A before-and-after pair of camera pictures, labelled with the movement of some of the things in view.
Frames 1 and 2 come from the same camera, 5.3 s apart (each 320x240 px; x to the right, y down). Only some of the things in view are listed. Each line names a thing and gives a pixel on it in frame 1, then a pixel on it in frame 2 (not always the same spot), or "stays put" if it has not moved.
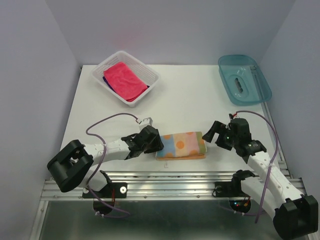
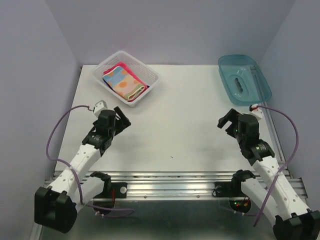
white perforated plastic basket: x=149 y=76 stays put
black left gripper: x=157 y=145 to x=124 y=120
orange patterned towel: x=187 y=145 to x=123 y=84
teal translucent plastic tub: x=243 y=80 stays put
